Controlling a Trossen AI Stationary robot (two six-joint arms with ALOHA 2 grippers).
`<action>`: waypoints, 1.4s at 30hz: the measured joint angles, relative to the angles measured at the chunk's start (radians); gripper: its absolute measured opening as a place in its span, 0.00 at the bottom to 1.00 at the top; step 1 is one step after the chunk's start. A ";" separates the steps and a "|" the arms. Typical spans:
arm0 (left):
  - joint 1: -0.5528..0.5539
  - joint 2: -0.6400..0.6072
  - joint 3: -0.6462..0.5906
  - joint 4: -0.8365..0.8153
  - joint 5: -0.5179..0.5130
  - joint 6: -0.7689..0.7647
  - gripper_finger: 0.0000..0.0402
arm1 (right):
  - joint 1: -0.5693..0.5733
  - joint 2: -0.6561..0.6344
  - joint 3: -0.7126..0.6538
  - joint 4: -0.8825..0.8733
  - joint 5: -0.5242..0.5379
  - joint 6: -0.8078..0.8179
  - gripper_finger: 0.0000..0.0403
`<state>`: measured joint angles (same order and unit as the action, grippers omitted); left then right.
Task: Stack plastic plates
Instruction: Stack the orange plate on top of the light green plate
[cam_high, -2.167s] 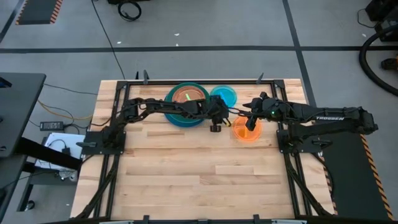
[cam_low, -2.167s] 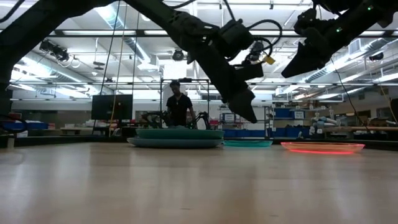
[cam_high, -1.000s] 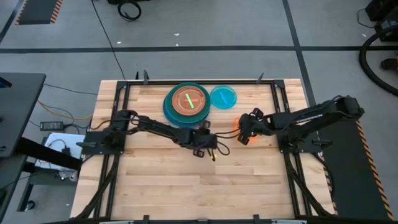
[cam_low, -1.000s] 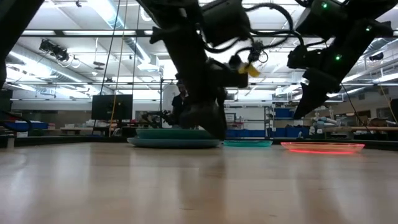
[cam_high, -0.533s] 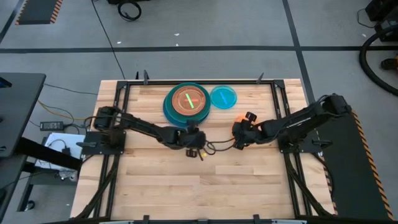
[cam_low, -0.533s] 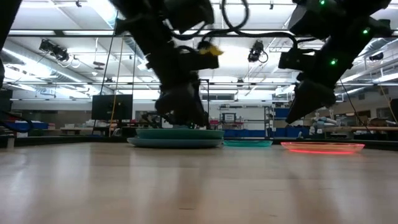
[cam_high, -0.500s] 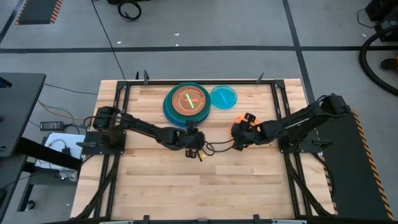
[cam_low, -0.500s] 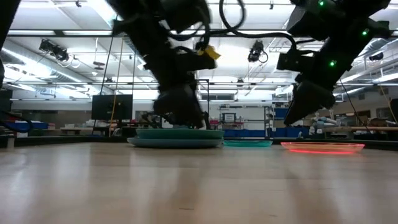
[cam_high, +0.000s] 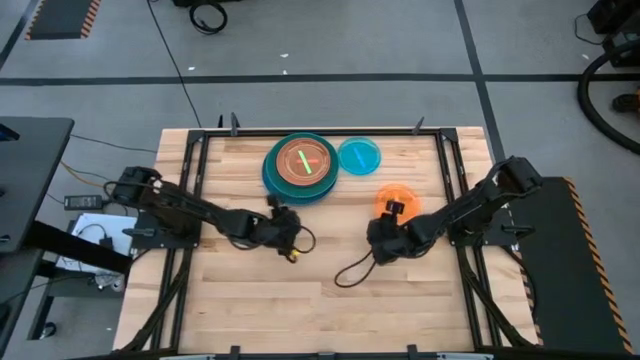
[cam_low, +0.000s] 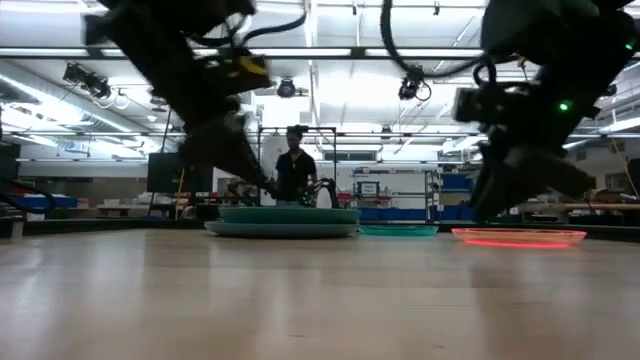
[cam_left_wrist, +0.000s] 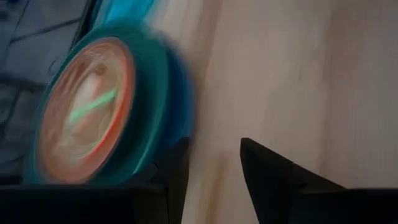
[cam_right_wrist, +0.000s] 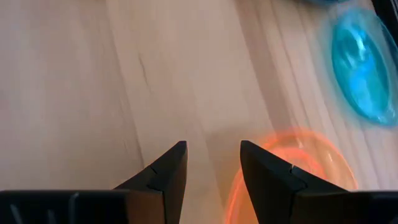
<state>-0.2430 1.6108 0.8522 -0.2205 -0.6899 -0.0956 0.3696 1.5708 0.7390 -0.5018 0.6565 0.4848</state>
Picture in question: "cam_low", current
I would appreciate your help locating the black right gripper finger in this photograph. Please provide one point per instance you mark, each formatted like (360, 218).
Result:
(550, 175)
(492, 185)

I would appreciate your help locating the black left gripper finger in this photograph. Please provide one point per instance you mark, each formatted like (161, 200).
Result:
(245, 160)
(202, 149)

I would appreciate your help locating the orange translucent plastic plate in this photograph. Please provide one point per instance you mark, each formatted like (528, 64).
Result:
(520, 236)

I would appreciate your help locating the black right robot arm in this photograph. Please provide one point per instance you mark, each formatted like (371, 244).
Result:
(565, 30)

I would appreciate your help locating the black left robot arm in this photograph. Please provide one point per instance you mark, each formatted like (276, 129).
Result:
(150, 45)

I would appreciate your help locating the black background robot arm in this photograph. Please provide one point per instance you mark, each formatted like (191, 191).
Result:
(327, 185)

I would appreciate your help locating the shelf with blue bins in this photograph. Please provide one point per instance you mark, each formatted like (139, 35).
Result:
(452, 181)

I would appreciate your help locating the black monitor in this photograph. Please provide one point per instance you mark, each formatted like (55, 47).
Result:
(162, 175)

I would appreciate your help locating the person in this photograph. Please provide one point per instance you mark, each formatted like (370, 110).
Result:
(295, 172)

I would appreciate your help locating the yellow paper tag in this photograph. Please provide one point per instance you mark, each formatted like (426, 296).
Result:
(252, 65)

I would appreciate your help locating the wooden bench top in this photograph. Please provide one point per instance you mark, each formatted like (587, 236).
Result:
(615, 206)

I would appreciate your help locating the blue plastic plate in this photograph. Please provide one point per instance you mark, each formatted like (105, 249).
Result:
(280, 230)

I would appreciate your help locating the white workbench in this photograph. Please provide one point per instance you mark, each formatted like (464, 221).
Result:
(122, 206)

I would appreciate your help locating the row of blue bins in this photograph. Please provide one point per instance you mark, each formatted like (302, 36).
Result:
(395, 214)

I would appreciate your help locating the teal translucent plastic plate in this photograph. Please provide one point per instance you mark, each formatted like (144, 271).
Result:
(400, 230)

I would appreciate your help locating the white framed sign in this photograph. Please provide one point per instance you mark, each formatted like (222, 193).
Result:
(369, 189)

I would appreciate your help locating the long blue bin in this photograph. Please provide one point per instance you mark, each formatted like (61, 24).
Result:
(45, 201)

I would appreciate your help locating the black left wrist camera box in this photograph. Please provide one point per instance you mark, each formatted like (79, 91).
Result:
(235, 82)

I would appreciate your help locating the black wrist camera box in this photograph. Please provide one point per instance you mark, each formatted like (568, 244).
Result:
(235, 82)
(475, 105)

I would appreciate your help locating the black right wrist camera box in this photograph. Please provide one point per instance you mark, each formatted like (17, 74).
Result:
(475, 105)

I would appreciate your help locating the black overhead camera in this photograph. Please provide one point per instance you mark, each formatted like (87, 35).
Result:
(411, 82)
(610, 91)
(286, 88)
(87, 80)

